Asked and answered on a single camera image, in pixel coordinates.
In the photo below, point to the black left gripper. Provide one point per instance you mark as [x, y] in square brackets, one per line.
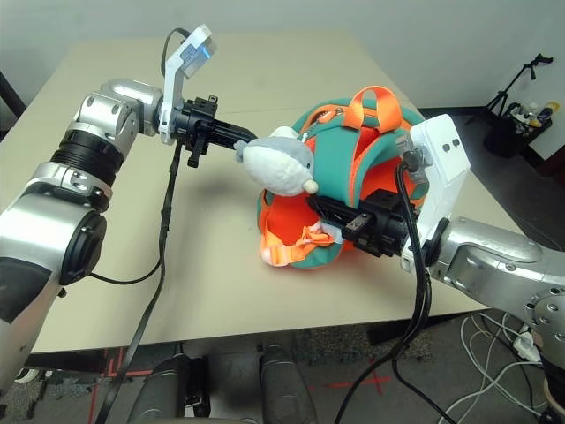
[194, 121]

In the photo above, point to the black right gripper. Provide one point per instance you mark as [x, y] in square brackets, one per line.
[384, 225]

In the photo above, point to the grey white plush shark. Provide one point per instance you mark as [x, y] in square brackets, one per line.
[278, 163]

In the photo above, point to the orange teal backpack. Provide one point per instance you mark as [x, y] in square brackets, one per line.
[335, 154]

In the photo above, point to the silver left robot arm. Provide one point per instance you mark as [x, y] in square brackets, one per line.
[44, 229]

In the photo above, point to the dark speckled floor mat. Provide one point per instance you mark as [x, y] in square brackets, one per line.
[335, 349]

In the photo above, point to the red tape cross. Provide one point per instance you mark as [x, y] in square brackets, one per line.
[377, 380]

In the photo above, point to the black bin with bottles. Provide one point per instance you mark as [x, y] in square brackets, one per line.
[503, 137]

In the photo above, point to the dark grey robot right leg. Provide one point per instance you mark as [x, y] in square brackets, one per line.
[287, 388]

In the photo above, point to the dark grey robot leg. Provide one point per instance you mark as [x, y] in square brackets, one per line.
[163, 393]
[287, 388]

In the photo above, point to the black tripod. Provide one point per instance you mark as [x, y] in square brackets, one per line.
[502, 98]

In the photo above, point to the white power strip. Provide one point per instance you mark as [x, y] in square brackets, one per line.
[527, 346]

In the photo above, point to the dark grey robot left leg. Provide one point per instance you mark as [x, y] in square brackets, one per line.
[163, 393]

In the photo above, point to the red tape lines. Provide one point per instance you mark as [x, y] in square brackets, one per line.
[118, 374]

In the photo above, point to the black table foot bar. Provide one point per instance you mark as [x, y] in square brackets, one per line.
[66, 362]

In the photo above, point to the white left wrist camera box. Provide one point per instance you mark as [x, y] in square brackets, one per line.
[172, 88]

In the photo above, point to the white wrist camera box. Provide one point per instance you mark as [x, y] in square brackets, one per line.
[172, 88]
[441, 168]

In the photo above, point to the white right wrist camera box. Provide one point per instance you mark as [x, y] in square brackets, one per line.
[441, 168]

